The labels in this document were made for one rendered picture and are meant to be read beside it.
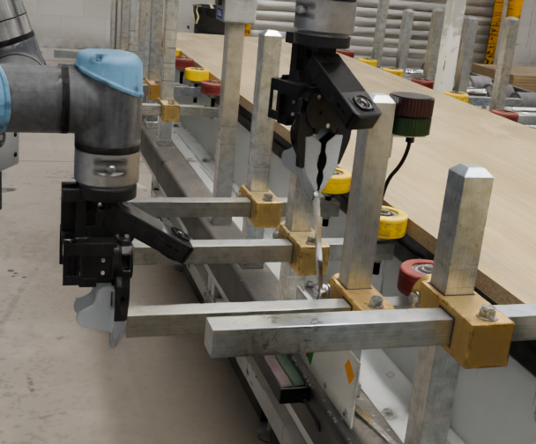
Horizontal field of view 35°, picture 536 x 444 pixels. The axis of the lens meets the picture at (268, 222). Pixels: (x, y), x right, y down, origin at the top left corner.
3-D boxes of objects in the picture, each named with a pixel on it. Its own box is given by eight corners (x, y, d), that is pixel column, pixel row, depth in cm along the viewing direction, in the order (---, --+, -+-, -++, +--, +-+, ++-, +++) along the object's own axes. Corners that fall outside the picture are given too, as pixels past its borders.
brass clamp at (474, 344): (459, 370, 84) (467, 325, 83) (401, 314, 97) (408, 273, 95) (512, 366, 86) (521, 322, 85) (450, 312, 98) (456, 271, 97)
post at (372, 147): (330, 423, 122) (372, 95, 107) (321, 410, 125) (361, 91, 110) (352, 421, 123) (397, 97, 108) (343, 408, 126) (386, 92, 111)
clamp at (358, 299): (357, 345, 110) (362, 311, 109) (322, 304, 122) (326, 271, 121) (396, 344, 112) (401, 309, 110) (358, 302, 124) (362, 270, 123)
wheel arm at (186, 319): (125, 344, 104) (127, 314, 103) (122, 332, 107) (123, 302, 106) (438, 329, 117) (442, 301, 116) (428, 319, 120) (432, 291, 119)
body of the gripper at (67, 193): (58, 268, 104) (60, 174, 101) (128, 266, 107) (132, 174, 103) (63, 292, 97) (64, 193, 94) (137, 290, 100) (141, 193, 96)
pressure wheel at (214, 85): (208, 114, 261) (211, 77, 257) (229, 119, 257) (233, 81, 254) (193, 117, 254) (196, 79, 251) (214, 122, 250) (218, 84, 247)
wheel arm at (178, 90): (67, 94, 264) (67, 80, 263) (66, 92, 267) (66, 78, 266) (202, 99, 277) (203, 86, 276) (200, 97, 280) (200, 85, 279)
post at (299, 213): (278, 358, 145) (306, 82, 131) (271, 348, 149) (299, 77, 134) (296, 357, 146) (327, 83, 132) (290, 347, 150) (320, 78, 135)
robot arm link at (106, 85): (66, 44, 96) (140, 48, 99) (64, 138, 99) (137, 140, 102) (70, 55, 89) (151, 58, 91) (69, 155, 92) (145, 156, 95)
